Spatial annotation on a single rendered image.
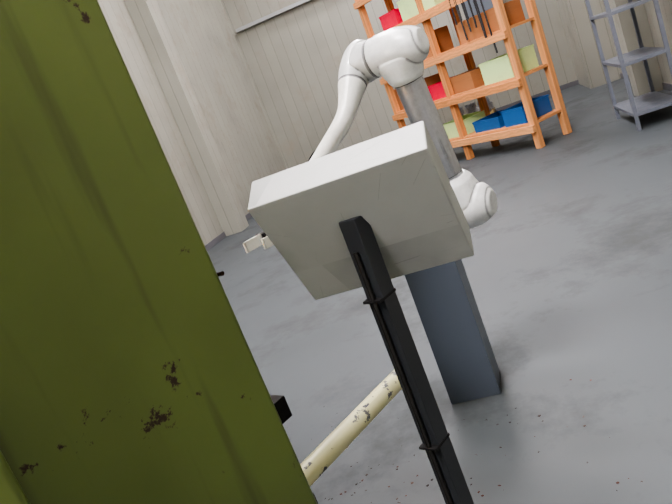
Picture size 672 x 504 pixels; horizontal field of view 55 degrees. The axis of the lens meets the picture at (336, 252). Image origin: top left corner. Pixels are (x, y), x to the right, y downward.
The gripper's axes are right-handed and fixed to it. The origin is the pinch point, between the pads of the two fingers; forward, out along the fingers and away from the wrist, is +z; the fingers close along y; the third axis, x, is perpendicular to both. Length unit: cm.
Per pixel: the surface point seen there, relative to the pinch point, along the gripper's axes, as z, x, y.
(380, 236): 23, 3, -60
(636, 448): -53, -100, -62
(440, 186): 21, 9, -74
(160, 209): 55, 22, -44
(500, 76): -565, -13, 186
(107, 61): 52, 46, -44
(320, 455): 40, -36, -38
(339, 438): 33, -36, -39
